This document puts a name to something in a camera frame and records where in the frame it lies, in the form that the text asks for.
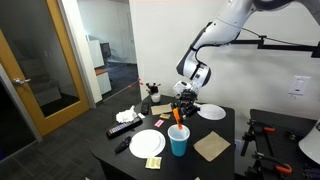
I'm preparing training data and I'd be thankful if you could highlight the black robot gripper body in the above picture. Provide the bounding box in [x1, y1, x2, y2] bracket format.
[173, 81, 199, 115]

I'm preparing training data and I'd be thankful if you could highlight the orange marker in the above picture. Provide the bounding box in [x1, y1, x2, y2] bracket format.
[172, 108, 183, 130]

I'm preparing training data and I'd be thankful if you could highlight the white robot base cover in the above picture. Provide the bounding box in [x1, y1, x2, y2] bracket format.
[298, 120, 320, 164]

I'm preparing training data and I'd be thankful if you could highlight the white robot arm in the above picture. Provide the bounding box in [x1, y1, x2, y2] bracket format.
[173, 0, 320, 118]

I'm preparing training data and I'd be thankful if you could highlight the blue plastic cup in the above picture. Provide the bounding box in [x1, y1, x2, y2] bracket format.
[167, 125, 190, 157]

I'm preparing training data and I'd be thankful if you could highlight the brown napkin beside cup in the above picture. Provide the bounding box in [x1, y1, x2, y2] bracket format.
[194, 131, 230, 162]

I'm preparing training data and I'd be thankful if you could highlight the white plate near cup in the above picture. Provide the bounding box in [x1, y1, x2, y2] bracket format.
[129, 129, 166, 159]

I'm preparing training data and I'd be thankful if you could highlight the brown napkin flat middle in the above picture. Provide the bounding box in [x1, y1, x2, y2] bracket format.
[151, 104, 172, 115]

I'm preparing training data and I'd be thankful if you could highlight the small brown packet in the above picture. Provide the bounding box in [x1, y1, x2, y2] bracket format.
[160, 114, 170, 119]

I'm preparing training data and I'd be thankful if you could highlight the white plate far corner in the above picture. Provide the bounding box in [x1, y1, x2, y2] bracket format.
[198, 104, 226, 120]

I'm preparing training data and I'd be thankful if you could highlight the pink white small card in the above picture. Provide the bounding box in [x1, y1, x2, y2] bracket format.
[154, 119, 164, 127]

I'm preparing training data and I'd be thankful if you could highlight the white vase with flowers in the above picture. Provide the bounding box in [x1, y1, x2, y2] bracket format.
[146, 83, 161, 103]

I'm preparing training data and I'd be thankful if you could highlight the small black remote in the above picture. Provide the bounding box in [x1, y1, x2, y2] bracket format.
[141, 102, 149, 115]

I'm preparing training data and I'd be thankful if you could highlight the small white packet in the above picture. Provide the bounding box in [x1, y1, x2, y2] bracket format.
[138, 113, 145, 119]

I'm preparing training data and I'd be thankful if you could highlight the crumpled white tissue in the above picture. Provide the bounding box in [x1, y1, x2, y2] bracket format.
[116, 106, 137, 123]

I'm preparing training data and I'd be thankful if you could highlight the large black remote control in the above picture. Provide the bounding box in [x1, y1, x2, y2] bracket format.
[106, 118, 142, 139]

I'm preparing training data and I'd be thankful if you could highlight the yellow sticky note pad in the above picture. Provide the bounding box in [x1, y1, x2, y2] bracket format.
[145, 157, 162, 170]

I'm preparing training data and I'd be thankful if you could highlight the orange black clamp upper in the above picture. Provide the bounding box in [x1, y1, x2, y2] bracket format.
[241, 119, 276, 156]

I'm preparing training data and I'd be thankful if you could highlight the orange black clamp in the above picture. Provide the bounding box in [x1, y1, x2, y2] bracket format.
[245, 152, 293, 180]
[241, 119, 276, 156]

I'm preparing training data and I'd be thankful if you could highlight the black key fob remote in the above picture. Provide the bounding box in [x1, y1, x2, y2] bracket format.
[115, 136, 132, 153]

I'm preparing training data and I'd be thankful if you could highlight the orange black clamp lower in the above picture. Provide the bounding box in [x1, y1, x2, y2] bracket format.
[245, 152, 293, 180]

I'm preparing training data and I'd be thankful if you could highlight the black side table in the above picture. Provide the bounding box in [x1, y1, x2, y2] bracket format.
[248, 109, 320, 180]

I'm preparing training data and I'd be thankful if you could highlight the wooden glass door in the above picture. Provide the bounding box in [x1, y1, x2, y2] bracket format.
[0, 0, 89, 136]

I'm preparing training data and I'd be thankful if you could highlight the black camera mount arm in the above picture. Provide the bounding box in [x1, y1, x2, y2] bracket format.
[232, 36, 320, 58]

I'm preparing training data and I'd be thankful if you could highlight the white wall switch plate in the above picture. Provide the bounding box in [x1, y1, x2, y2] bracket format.
[288, 75, 311, 96]

